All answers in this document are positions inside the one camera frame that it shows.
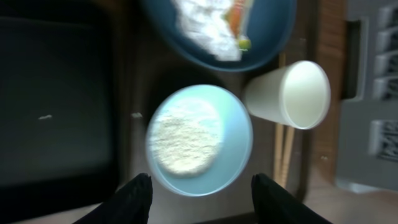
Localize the grey dishwasher rack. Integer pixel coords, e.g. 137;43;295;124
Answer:
335;0;397;192

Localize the crumpled white tissue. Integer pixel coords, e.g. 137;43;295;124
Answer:
172;0;242;62

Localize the dark blue bowl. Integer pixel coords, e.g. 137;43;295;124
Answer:
140;0;297;72

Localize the right wooden chopstick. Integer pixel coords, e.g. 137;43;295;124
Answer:
280;126;295;188

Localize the cream paper cup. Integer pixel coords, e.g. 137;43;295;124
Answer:
243;60;331;129

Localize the dark brown serving tray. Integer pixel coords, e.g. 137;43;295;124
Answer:
118;1;323;223

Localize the light blue rice bowl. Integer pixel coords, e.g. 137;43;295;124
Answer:
146;85;253;197

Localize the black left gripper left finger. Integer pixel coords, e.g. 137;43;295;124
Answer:
73;173;153;224

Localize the wooden chopstick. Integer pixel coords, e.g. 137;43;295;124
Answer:
272;52;287;184
280;126;295;188

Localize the yellow green snack wrapper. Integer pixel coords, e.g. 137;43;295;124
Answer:
224;0;254;52

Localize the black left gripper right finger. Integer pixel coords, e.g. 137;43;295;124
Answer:
251;173;331;224

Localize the left wooden chopstick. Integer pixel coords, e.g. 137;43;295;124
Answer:
272;52;287;184

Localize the black plastic tray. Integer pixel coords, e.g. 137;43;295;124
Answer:
1;17;118;221

